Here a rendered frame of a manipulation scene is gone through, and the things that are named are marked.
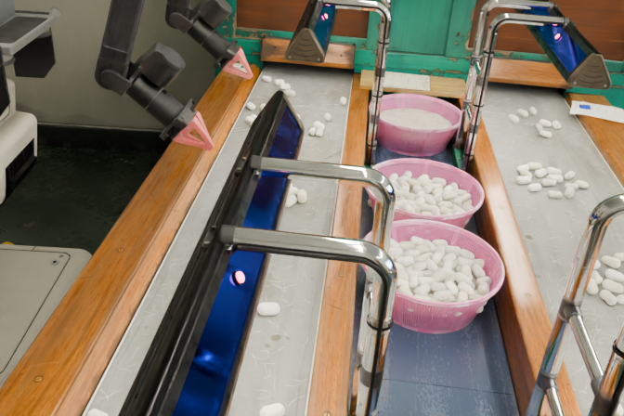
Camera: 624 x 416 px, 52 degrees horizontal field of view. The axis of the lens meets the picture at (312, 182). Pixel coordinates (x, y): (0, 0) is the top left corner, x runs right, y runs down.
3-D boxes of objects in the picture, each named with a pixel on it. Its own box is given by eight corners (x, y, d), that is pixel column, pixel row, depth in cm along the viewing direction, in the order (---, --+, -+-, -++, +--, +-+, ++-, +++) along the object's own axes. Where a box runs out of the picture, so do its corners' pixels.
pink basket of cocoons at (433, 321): (351, 337, 113) (357, 294, 109) (357, 251, 137) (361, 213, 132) (504, 355, 112) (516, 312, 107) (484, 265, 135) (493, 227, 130)
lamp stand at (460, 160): (457, 190, 162) (491, 13, 141) (449, 155, 180) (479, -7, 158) (533, 198, 161) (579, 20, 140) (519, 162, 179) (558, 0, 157)
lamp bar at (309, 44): (284, 60, 129) (285, 25, 126) (314, -7, 184) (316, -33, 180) (323, 64, 129) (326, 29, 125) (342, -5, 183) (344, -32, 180)
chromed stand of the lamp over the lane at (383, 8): (299, 175, 165) (309, -3, 143) (307, 141, 182) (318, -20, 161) (373, 182, 164) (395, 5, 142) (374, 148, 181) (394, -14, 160)
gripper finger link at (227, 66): (262, 63, 177) (237, 39, 174) (258, 71, 170) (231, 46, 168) (246, 79, 179) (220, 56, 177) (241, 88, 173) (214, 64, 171)
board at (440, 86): (359, 89, 196) (359, 85, 196) (361, 72, 209) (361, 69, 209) (468, 99, 194) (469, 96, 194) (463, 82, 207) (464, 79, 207)
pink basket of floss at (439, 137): (410, 170, 171) (415, 137, 166) (346, 133, 189) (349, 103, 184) (476, 149, 185) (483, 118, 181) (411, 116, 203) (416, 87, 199)
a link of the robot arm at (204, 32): (186, 26, 172) (180, 32, 167) (202, 7, 169) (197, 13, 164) (206, 44, 173) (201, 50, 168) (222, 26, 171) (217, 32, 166)
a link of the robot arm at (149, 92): (127, 83, 133) (117, 93, 128) (147, 60, 130) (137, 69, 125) (154, 106, 134) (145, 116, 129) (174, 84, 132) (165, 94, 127)
